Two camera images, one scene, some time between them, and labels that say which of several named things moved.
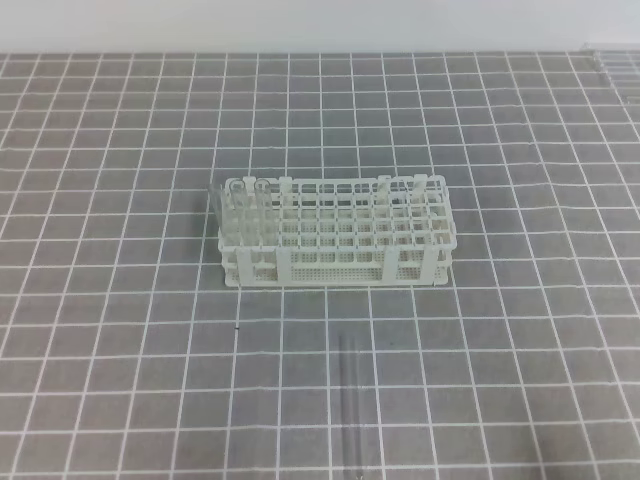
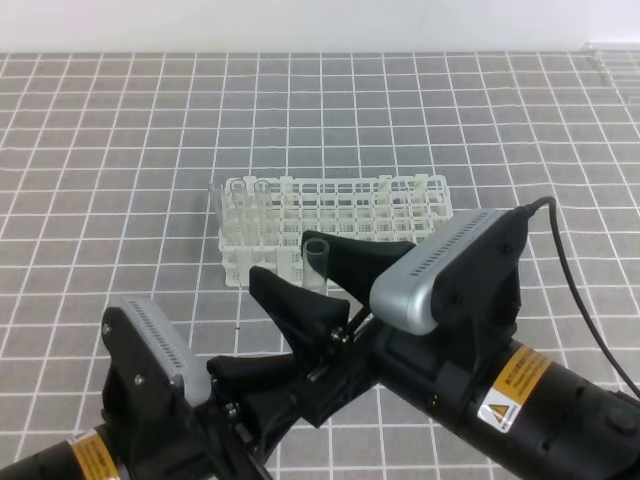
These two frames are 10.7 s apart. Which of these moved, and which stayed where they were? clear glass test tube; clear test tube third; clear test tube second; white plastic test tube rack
Moved: clear glass test tube
Stayed: clear test tube second; clear test tube third; white plastic test tube rack
